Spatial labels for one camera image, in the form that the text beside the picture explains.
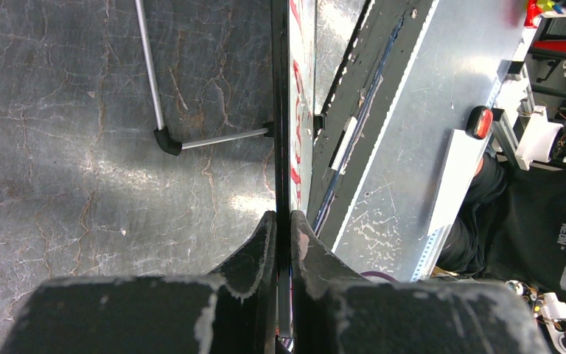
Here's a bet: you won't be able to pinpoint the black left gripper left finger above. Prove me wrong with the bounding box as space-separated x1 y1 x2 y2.
0 212 277 353

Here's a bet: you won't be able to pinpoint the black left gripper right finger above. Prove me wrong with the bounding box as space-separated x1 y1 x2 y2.
290 211 549 353

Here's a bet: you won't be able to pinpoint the small white whiteboard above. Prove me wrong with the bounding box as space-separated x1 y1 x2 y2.
133 0 328 343

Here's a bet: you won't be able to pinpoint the person in black shirt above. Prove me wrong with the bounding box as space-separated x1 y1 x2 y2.
437 154 566 302

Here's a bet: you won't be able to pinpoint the red emergency stop button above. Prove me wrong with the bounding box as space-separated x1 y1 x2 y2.
466 105 493 140

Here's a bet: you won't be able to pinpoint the colourful toy blocks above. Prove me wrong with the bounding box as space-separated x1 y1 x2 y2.
524 0 566 28

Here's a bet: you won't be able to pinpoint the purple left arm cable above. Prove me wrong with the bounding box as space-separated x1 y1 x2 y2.
360 271 399 283

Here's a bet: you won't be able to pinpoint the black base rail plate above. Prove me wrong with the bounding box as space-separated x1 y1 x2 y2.
307 1 439 243

